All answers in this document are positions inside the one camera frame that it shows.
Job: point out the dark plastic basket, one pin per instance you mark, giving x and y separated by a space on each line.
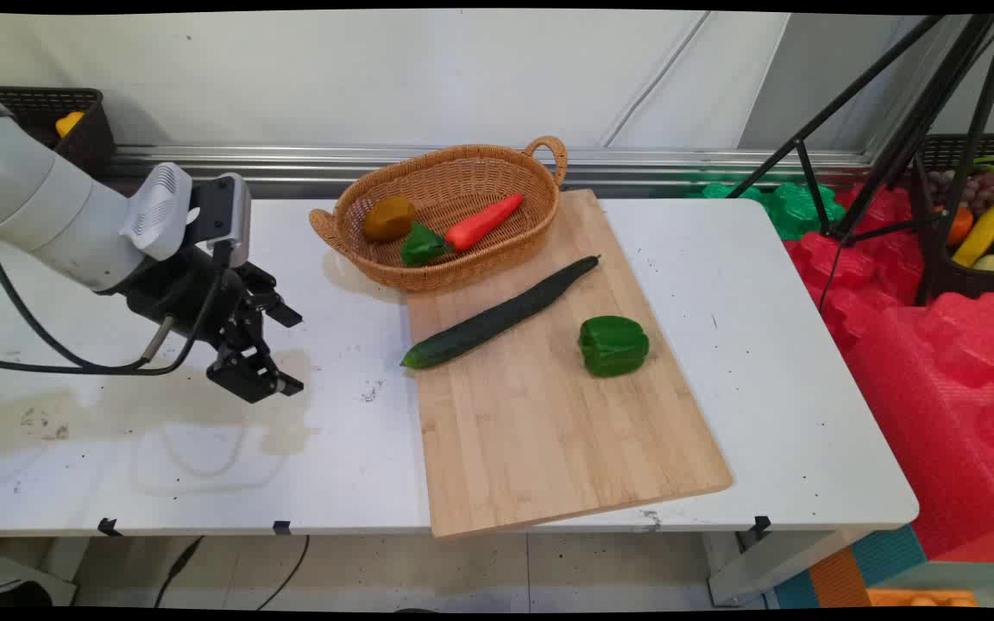
66 121

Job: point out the purple grapes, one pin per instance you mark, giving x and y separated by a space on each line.
971 188

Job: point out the dark green cucumber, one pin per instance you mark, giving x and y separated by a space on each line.
497 315

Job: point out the green bell pepper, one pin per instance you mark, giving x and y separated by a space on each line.
613 346

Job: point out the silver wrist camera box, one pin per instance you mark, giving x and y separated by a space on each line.
225 216

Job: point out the yellow toy fruit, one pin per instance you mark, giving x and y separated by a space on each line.
68 123

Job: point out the brown potato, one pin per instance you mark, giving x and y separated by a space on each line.
389 219

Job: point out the black camera tripod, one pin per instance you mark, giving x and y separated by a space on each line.
920 121

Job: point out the woven wicker basket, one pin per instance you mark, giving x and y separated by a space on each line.
449 216

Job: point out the white table leg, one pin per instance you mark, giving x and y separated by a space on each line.
773 565

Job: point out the red foam mat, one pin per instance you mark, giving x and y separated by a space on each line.
937 362

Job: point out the bamboo cutting board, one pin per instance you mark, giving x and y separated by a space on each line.
540 405

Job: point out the green foam mat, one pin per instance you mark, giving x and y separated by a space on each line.
777 203

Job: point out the dark fruit basket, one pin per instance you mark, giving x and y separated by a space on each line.
971 276

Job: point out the orange carrot with green top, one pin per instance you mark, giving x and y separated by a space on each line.
471 226

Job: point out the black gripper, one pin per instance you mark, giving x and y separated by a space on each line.
195 297

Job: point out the yellow banana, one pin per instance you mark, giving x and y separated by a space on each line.
980 233

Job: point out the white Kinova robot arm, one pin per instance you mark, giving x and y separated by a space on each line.
40 207

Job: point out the orange fruit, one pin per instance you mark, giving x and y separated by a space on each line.
959 226

